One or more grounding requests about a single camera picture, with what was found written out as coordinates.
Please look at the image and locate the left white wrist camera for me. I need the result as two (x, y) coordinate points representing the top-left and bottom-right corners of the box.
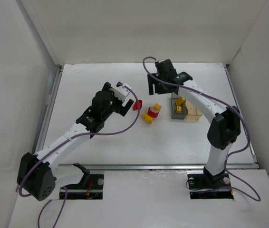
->
(113, 83), (132, 103)

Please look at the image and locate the aluminium rail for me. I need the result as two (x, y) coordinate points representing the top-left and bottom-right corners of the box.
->
(84, 164), (211, 171)

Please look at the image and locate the orange transparent container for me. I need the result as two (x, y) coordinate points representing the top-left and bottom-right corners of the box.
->
(185, 100), (202, 121)

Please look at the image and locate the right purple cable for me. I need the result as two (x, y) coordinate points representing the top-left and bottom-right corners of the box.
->
(143, 56), (261, 202)

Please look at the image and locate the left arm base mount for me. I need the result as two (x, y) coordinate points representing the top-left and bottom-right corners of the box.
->
(66, 172), (104, 200)

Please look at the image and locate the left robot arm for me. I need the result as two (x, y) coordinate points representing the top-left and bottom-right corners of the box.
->
(17, 82), (134, 201)

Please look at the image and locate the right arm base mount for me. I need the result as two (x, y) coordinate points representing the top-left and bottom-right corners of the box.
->
(186, 173), (234, 200)

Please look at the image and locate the grey transparent container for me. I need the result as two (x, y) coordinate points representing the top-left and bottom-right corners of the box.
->
(171, 93), (188, 120)

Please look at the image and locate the yellow curved lego brick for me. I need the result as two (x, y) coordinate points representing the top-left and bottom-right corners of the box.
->
(142, 114), (154, 124)

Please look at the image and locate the small red lego brick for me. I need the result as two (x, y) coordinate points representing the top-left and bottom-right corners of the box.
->
(132, 104), (137, 111)

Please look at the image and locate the red long lego brick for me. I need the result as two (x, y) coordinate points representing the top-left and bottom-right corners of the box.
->
(135, 99), (143, 110)

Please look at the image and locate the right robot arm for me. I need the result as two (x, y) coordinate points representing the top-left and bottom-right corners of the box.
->
(147, 59), (240, 190)

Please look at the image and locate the yellow rounded lego brick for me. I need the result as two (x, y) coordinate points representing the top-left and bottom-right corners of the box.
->
(153, 103), (162, 112)

